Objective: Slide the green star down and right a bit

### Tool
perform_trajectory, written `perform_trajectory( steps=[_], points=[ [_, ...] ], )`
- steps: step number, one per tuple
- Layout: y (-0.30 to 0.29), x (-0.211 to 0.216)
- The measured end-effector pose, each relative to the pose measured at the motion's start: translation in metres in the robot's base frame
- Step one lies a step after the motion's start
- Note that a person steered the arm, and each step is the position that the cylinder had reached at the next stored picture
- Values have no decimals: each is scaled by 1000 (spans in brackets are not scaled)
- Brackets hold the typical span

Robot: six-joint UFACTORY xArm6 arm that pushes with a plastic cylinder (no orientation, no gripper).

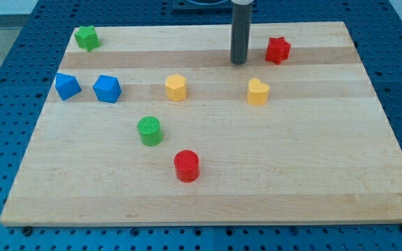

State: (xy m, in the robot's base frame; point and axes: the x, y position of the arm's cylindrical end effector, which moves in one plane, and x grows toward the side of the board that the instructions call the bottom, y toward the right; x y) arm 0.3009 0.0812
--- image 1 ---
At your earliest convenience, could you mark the light wooden board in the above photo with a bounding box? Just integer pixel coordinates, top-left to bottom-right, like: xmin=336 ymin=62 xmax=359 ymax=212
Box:
xmin=0 ymin=22 xmax=402 ymax=227

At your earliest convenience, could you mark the red star block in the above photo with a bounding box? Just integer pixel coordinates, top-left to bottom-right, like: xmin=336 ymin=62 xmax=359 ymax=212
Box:
xmin=265 ymin=37 xmax=291 ymax=64

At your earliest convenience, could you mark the yellow heart block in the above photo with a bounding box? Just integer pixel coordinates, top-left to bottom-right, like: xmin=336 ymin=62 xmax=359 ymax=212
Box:
xmin=246 ymin=78 xmax=270 ymax=106

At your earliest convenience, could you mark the yellow hexagon block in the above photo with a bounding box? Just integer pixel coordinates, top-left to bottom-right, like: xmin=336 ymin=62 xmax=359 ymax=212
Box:
xmin=165 ymin=74 xmax=187 ymax=102

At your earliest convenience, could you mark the blue triangular block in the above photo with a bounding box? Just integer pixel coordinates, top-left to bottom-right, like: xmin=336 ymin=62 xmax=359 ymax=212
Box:
xmin=55 ymin=73 xmax=82 ymax=100

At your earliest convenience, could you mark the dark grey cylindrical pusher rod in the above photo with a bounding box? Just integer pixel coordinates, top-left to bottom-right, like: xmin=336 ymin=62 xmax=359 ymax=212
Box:
xmin=230 ymin=0 xmax=253 ymax=65

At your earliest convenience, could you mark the green cylinder block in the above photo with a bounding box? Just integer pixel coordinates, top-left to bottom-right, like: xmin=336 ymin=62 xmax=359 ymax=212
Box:
xmin=137 ymin=116 xmax=163 ymax=146

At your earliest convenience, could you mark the red cylinder block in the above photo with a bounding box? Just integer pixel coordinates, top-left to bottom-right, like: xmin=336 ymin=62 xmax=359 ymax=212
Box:
xmin=174 ymin=150 xmax=200 ymax=183

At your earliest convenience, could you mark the blue cube block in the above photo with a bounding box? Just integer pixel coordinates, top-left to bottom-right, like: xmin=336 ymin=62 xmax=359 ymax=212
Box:
xmin=93 ymin=75 xmax=121 ymax=103

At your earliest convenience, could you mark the green star block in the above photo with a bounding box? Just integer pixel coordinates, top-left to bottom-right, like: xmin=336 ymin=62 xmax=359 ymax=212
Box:
xmin=74 ymin=25 xmax=101 ymax=52

